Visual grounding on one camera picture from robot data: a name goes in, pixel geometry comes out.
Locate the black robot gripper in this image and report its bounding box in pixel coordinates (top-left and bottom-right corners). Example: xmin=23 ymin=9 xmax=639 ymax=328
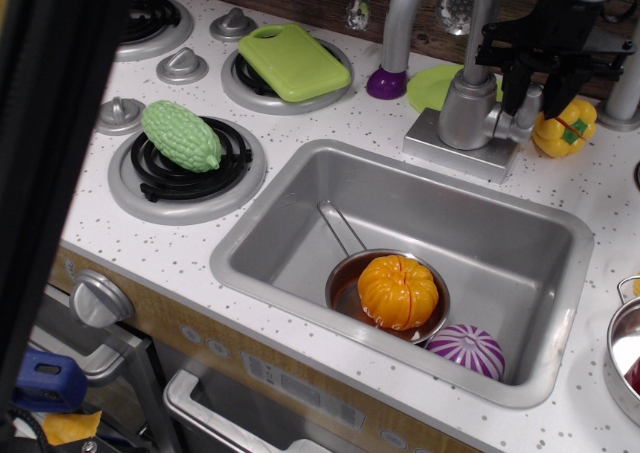
xmin=476 ymin=16 xmax=636 ymax=120

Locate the silver faucet lever handle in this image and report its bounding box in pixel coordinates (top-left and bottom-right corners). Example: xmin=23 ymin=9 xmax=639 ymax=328
xmin=492 ymin=83 xmax=544 ymax=143

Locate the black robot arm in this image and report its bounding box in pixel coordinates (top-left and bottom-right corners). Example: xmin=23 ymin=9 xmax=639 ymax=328
xmin=476 ymin=0 xmax=638 ymax=119

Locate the yellow toy bell pepper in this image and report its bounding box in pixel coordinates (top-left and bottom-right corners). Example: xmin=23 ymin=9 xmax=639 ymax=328
xmin=532 ymin=99 xmax=597 ymax=158

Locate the silver toy faucet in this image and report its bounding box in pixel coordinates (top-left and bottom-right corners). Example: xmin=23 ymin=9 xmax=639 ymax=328
xmin=367 ymin=0 xmax=518 ymax=183

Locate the green plastic plate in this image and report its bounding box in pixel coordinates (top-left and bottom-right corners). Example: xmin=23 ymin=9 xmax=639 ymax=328
xmin=406 ymin=63 xmax=506 ymax=112

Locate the purple toy eggplant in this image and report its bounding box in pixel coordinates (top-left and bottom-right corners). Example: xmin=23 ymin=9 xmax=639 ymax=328
xmin=366 ymin=67 xmax=407 ymax=100

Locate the silver toy sink basin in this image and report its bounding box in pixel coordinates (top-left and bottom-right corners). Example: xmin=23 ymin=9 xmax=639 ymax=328
xmin=210 ymin=140 xmax=594 ymax=408

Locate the green toy cutting board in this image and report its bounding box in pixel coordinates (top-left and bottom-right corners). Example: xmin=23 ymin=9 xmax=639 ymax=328
xmin=238 ymin=23 xmax=351 ymax=103

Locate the orange toy pumpkin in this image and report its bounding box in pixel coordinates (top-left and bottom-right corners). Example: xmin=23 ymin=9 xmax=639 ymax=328
xmin=357 ymin=255 xmax=440 ymax=331

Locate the small steel saucepan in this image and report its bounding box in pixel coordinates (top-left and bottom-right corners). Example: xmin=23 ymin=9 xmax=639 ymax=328
xmin=317 ymin=200 xmax=450 ymax=344

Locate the purple striped toy onion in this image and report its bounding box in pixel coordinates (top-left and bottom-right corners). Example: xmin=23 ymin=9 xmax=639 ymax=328
xmin=426 ymin=324 xmax=506 ymax=381

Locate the steel pot at right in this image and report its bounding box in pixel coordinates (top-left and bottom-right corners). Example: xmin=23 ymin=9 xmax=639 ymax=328
xmin=603 ymin=274 xmax=639 ymax=425

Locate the back right stove burner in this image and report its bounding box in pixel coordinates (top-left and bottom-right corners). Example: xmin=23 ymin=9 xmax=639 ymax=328
xmin=221 ymin=50 xmax=353 ymax=116

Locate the stove burner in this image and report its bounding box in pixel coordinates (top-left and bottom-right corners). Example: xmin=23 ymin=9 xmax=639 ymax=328
xmin=221 ymin=50 xmax=353 ymax=116
xmin=108 ymin=118 xmax=267 ymax=226
xmin=115 ymin=0 xmax=194 ymax=62

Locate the silver stove knob back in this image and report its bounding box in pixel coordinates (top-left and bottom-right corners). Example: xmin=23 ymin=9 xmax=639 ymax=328
xmin=209 ymin=7 xmax=257 ymax=42

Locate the silver stove knob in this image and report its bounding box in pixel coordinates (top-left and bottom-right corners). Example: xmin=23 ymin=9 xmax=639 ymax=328
xmin=156 ymin=47 xmax=209 ymax=85
xmin=95 ymin=96 xmax=146 ymax=136
xmin=209 ymin=7 xmax=257 ymax=42

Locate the silver stove knob middle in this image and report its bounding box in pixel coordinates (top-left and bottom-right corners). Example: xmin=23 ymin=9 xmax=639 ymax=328
xmin=156 ymin=47 xmax=209 ymax=85

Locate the green toy bitter gourd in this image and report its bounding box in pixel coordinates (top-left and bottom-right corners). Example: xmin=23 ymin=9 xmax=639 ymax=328
xmin=141 ymin=100 xmax=222 ymax=173

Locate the back left stove burner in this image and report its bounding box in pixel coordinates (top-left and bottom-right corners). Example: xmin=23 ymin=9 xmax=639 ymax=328
xmin=115 ymin=0 xmax=194 ymax=62

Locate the front right stove burner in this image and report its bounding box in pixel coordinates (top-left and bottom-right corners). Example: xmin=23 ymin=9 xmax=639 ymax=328
xmin=108 ymin=118 xmax=267 ymax=226

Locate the silver stove knob front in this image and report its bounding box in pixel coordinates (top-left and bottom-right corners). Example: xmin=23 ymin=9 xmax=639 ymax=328
xmin=95 ymin=96 xmax=146 ymax=136

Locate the black pole in foreground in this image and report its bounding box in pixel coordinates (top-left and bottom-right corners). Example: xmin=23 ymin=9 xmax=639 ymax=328
xmin=1 ymin=0 xmax=131 ymax=408

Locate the silver oven dial knob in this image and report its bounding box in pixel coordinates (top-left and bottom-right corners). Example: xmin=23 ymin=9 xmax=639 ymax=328
xmin=69 ymin=269 xmax=135 ymax=329

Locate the white post at right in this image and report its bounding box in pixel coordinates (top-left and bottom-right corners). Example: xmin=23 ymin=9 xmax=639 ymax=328
xmin=597 ymin=52 xmax=639 ymax=132

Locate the silver dishwasher door handle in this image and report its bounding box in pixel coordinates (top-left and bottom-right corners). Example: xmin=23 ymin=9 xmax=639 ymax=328
xmin=163 ymin=369 xmax=358 ymax=452

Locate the silver oven door handle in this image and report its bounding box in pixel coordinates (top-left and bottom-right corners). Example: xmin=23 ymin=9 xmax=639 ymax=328
xmin=29 ymin=282 xmax=166 ymax=453

